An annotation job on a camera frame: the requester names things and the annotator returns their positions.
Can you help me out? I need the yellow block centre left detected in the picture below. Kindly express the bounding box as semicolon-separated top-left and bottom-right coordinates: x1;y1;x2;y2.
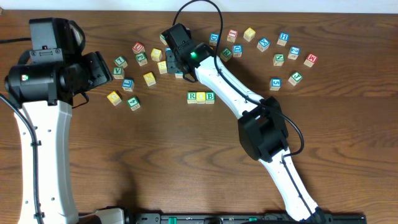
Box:
143;72;156;86

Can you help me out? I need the green V block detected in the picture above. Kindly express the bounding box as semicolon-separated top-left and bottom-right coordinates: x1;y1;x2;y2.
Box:
113;67;124;79

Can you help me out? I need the blue D block top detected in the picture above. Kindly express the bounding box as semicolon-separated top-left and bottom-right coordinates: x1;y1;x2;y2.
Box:
209;33;220;46

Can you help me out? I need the blue D block lower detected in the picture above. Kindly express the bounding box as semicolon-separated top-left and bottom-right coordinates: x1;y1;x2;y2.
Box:
233;45;243;57

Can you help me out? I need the blue H block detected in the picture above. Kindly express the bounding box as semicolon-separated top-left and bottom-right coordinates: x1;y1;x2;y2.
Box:
277;32;290;46

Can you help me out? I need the green J block left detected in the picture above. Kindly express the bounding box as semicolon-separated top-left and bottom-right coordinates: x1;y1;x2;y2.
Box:
136;52;148;67

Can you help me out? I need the green 7 block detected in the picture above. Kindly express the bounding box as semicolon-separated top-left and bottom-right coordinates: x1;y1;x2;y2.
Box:
114;55;128;68

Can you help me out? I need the yellow block top right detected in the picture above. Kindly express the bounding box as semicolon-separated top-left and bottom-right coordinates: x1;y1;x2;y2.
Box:
243;27;256;42

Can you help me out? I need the yellow block upper left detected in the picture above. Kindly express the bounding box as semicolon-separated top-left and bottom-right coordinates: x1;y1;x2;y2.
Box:
150;48;162;62

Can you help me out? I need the red U block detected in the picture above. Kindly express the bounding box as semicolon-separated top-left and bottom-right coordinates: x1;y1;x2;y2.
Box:
132;42;145;54

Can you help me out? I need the yellow S block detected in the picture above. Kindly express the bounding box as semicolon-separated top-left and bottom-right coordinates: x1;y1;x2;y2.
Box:
157;61;168;74

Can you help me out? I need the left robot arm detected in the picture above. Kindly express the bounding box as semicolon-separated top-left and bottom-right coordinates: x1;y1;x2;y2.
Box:
4;18;113;223

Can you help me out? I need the green B block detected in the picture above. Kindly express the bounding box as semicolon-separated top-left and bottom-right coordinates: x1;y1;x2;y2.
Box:
205;91;215;104

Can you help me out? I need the blue T block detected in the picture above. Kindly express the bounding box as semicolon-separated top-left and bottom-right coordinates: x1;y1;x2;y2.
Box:
175;72;183;78

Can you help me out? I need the black cable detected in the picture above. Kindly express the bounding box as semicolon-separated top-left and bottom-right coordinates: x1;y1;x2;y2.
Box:
0;37;44;224
172;0;305;222

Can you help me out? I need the blue L block left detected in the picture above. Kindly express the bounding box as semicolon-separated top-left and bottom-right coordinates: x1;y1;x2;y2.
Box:
122;78;134;91

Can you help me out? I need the blue 5 block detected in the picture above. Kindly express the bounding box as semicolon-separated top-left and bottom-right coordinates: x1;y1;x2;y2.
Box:
269;78;282;91

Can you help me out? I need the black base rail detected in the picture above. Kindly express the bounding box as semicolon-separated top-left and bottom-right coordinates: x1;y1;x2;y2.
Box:
77;207;368;224

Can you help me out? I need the green 4 block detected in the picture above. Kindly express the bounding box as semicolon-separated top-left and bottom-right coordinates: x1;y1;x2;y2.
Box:
127;96;141;111

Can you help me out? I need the blue X block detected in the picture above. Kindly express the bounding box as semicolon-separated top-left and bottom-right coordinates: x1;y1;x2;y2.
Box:
257;38;270;52

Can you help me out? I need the red I block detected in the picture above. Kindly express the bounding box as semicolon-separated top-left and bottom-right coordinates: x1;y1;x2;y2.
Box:
227;29;238;43

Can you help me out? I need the yellow O block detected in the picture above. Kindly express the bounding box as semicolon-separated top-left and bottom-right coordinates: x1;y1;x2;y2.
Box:
196;92;206;104

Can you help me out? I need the blue d block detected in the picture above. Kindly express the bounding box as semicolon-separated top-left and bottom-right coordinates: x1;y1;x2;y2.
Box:
233;45;243;57
209;33;220;46

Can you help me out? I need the green J block right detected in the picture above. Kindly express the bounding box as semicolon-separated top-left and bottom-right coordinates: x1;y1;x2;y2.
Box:
288;72;303;86

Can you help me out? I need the green j block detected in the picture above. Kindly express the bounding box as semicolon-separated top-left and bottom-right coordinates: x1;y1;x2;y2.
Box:
288;72;303;86
136;52;148;67

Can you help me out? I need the red M block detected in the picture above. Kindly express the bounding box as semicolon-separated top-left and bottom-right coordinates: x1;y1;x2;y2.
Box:
303;54;318;67

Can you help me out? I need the left black cable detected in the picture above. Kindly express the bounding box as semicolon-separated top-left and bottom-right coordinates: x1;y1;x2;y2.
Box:
0;37;44;224

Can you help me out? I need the green Z block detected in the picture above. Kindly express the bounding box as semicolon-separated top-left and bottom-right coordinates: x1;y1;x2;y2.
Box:
160;34;167;45

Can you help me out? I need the right black cable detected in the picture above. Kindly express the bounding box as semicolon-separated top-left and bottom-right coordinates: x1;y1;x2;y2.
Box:
172;0;305;222

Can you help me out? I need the green r block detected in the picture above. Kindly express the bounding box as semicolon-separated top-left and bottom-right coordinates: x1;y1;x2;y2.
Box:
220;47;233;62
187;91;197;104

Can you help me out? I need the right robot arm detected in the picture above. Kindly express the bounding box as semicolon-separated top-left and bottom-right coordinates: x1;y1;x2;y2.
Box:
162;24;325;223

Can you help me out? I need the yellow block far left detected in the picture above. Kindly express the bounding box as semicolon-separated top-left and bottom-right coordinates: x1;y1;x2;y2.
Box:
107;91;122;106

